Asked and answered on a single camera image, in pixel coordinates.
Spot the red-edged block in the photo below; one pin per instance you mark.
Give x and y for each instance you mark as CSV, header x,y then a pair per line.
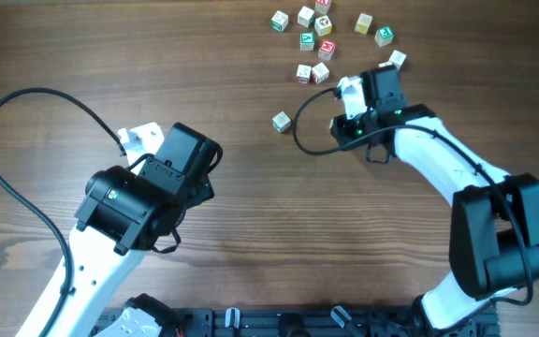
x,y
281,122

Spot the white block green side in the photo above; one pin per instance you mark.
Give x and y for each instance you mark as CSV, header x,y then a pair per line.
x,y
306,16

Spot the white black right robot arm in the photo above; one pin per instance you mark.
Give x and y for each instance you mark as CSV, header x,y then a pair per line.
x,y
494,234

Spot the green-letter block far left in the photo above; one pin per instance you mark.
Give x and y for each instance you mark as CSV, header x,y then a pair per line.
x,y
279,21

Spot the red-top block at back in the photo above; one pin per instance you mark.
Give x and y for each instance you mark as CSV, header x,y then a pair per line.
x,y
322,6

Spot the green-top block right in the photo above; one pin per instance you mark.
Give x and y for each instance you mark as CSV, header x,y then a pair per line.
x,y
384,36

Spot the red A block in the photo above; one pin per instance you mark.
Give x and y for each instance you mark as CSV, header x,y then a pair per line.
x,y
303,74

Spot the blue P block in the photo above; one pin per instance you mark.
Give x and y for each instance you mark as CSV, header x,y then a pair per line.
x,y
397,59

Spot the yellow block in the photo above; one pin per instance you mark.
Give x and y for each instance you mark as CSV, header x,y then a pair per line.
x,y
363,23

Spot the plain picture block beside A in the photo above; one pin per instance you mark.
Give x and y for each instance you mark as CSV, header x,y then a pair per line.
x,y
320,73

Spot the green Y block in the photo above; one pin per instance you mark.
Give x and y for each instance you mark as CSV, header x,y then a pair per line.
x,y
306,41

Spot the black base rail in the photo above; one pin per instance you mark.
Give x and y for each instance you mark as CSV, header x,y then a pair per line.
x,y
376,322

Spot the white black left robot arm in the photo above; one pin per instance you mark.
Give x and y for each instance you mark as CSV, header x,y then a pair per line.
x,y
124,212

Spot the red M block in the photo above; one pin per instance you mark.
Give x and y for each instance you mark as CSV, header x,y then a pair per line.
x,y
326,49

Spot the yellow-sided picture block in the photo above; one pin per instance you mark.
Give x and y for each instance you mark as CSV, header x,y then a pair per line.
x,y
323,25

